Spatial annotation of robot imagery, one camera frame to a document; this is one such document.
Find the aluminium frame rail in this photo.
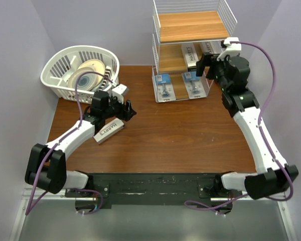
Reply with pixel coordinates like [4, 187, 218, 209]
[10, 186, 298, 240]

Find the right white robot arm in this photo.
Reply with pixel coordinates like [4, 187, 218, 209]
[196, 53, 298, 200]

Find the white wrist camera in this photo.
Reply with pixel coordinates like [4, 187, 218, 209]
[111, 84, 129, 103]
[217, 37, 242, 61]

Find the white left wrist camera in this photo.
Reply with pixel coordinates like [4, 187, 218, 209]
[111, 84, 129, 103]

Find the plain beige plate in basket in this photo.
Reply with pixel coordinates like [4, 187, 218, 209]
[77, 59, 105, 84]

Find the beige blue patterned plate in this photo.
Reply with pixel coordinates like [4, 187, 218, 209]
[67, 67, 97, 91]

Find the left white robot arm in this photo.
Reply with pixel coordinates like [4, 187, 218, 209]
[25, 91, 136, 197]

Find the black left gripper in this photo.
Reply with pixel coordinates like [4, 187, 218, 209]
[102, 94, 136, 122]

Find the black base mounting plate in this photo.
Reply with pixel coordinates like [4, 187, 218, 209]
[65, 171, 243, 211]

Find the white wire wooden shelf rack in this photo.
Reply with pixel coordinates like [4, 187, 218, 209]
[152, 1, 237, 103]

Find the blue razor blister pack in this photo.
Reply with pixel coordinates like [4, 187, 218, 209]
[182, 71, 207, 99]
[155, 74, 176, 102]

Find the white plastic dish basket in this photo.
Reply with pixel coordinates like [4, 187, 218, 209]
[40, 45, 119, 101]

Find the white Harry's box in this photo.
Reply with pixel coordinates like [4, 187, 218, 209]
[94, 118, 124, 145]
[200, 41, 225, 55]
[181, 43, 203, 72]

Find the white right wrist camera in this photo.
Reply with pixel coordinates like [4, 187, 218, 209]
[217, 37, 242, 61]

